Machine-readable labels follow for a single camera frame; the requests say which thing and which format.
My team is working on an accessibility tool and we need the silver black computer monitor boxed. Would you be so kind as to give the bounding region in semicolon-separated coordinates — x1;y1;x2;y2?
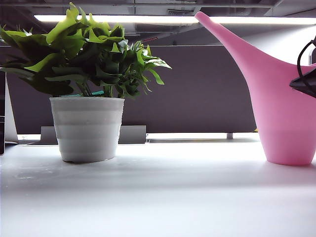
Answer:
0;68;19;156

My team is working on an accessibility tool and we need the green leafy plant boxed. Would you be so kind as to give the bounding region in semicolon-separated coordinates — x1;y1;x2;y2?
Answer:
0;2;172;100

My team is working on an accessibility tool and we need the pink plastic watering can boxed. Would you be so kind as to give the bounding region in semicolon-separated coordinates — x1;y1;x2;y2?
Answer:
194;11;316;166

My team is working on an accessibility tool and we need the long ceiling light strip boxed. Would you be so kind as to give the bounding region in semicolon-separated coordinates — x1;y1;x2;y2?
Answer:
34;14;316;25

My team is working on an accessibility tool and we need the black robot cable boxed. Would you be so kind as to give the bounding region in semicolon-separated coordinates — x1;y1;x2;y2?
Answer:
297;37;316;82

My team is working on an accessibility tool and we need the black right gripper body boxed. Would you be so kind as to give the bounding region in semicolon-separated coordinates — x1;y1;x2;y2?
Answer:
289;71;316;97

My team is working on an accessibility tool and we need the teal plant tag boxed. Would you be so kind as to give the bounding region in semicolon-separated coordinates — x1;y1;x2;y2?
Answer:
64;90;105;98

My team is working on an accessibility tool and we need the white ribbed plant pot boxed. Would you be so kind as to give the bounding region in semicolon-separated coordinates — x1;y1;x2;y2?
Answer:
48;96;125;163

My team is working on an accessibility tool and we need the dark desk partition panel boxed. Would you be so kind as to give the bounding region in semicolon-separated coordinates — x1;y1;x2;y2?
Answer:
0;45;258;135

